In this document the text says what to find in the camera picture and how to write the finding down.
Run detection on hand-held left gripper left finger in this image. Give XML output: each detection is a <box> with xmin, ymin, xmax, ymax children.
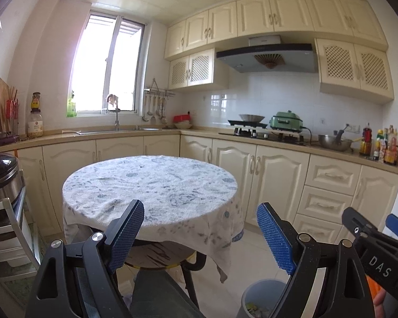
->
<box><xmin>25</xmin><ymin>199</ymin><xmax>145</xmax><ymax>318</ymax></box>

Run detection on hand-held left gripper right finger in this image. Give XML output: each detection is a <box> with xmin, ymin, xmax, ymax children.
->
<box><xmin>256</xmin><ymin>202</ymin><xmax>375</xmax><ymax>318</ymax></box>

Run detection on grey plastic bin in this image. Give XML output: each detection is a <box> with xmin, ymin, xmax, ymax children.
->
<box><xmin>237</xmin><ymin>278</ymin><xmax>287</xmax><ymax>318</ymax></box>

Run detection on person's right hand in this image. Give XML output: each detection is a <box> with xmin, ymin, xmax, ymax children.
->
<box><xmin>372</xmin><ymin>288</ymin><xmax>387</xmax><ymax>318</ymax></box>

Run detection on round table with floral cloth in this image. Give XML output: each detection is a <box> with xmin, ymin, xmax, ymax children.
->
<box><xmin>62</xmin><ymin>155</ymin><xmax>245</xmax><ymax>284</ymax></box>

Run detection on cream lower cabinets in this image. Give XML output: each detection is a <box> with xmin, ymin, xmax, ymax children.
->
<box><xmin>16</xmin><ymin>134</ymin><xmax>398</xmax><ymax>249</ymax></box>

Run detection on cream cabinets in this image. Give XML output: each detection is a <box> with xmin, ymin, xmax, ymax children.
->
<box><xmin>16</xmin><ymin>134</ymin><xmax>398</xmax><ymax>249</ymax></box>
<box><xmin>164</xmin><ymin>0</ymin><xmax>389</xmax><ymax>61</ymax></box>

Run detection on dark grey chair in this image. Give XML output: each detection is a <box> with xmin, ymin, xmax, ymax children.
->
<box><xmin>129</xmin><ymin>268</ymin><xmax>203</xmax><ymax>318</ymax></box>

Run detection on cluster of condiment bottles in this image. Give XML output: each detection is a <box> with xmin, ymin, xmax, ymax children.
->
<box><xmin>372</xmin><ymin>125</ymin><xmax>398</xmax><ymax>166</ymax></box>

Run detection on dark sauce bottle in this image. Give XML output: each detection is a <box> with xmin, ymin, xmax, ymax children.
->
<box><xmin>359</xmin><ymin>122</ymin><xmax>374</xmax><ymax>157</ymax></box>

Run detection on black gas hob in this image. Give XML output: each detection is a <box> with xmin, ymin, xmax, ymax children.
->
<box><xmin>219</xmin><ymin>129</ymin><xmax>310</xmax><ymax>146</ymax></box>

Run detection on green electric cooker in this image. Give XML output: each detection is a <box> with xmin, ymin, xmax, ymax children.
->
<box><xmin>269</xmin><ymin>110</ymin><xmax>303</xmax><ymax>131</ymax></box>

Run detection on white shelf rack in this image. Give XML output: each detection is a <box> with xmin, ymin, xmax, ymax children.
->
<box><xmin>0</xmin><ymin>197</ymin><xmax>42</xmax><ymax>272</ymax></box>

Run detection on hanging metal utensils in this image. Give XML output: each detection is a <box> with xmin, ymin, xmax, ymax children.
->
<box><xmin>142</xmin><ymin>93</ymin><xmax>168</xmax><ymax>125</ymax></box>

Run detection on beige countertop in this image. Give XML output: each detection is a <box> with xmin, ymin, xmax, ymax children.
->
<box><xmin>0</xmin><ymin>126</ymin><xmax>398</xmax><ymax>176</ymax></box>

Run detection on steel black-lid cooker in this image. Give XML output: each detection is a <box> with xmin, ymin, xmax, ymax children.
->
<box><xmin>0</xmin><ymin>153</ymin><xmax>24</xmax><ymax>202</ymax></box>

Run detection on green dish soap bottle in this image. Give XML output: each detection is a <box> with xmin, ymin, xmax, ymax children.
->
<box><xmin>66</xmin><ymin>93</ymin><xmax>78</xmax><ymax>118</ymax></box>

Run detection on glass jar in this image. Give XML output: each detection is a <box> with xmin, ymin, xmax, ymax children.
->
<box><xmin>27</xmin><ymin>111</ymin><xmax>44</xmax><ymax>139</ymax></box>

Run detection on metal utensil rack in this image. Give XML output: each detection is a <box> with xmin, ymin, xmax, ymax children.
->
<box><xmin>144</xmin><ymin>78</ymin><xmax>176</xmax><ymax>97</ymax></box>

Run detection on large lattice door cabinet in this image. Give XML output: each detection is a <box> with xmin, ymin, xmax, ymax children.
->
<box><xmin>314</xmin><ymin>38</ymin><xmax>395</xmax><ymax>103</ymax></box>

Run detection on red chopsticks holder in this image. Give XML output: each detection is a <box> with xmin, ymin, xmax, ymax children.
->
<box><xmin>0</xmin><ymin>86</ymin><xmax>20</xmax><ymax>143</ymax></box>

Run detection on kitchen window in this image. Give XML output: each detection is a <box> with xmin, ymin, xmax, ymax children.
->
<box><xmin>68</xmin><ymin>10</ymin><xmax>148</xmax><ymax>116</ymax></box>

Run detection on grey range hood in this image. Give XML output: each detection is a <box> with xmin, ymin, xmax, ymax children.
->
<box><xmin>215</xmin><ymin>35</ymin><xmax>319</xmax><ymax>73</ymax></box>

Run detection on small lattice door cabinet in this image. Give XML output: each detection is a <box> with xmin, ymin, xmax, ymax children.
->
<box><xmin>168</xmin><ymin>48</ymin><xmax>229</xmax><ymax>90</ymax></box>

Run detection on wooden cutting board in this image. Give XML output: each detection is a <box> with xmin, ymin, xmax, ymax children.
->
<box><xmin>0</xmin><ymin>78</ymin><xmax>11</xmax><ymax>133</ymax></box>

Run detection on cream upper cabinets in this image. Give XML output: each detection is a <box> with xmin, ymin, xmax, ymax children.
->
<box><xmin>164</xmin><ymin>0</ymin><xmax>389</xmax><ymax>61</ymax></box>

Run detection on metal pan with black handle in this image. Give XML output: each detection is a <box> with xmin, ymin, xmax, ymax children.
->
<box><xmin>318</xmin><ymin>129</ymin><xmax>353</xmax><ymax>152</ymax></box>

